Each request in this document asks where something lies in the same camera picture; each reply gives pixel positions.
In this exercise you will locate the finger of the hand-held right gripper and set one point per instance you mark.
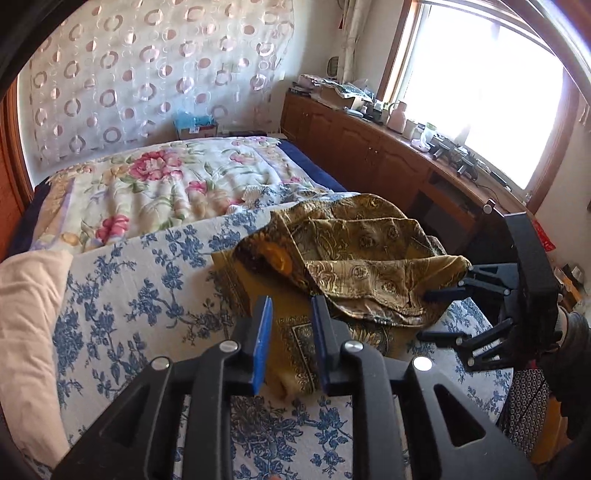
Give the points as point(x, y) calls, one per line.
point(485, 346)
point(489, 279)

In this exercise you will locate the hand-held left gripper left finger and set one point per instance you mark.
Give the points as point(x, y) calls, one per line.
point(261, 350)

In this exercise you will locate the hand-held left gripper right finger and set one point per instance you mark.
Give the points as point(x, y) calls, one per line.
point(323, 350)

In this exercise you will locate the golden patterned shirt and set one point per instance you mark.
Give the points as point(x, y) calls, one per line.
point(360, 240)

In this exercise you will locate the person's right forearm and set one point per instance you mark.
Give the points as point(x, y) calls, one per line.
point(572, 350)

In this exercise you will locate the person's dotted pants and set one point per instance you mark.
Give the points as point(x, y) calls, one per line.
point(526, 406)

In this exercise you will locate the black gadget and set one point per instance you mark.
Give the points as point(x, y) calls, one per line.
point(461, 161)

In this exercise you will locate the white sheet with blue flowers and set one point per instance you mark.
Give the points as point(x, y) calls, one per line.
point(138, 286)

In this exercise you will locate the small white container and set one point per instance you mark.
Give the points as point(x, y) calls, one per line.
point(425, 136)

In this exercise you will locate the pale thermos jug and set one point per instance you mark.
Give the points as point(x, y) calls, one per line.
point(398, 117)

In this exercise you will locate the window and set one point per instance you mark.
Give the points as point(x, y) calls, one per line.
point(485, 92)

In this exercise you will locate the wooden cabinet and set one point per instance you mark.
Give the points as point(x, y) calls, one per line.
point(360, 138)

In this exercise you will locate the pink floral blanket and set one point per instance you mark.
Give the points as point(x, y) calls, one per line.
point(161, 184)

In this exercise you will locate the cardboard box with blue packs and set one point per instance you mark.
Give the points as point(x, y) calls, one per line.
point(196, 127)

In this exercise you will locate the pale pink pillow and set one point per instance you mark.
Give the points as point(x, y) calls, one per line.
point(27, 323)

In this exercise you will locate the open cardboard box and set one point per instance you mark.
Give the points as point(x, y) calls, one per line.
point(337, 97)

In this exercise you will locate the beige window curtain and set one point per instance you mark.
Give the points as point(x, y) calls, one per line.
point(353, 37)

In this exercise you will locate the sheer circle-patterned curtain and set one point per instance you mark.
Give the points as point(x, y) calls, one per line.
point(138, 69)

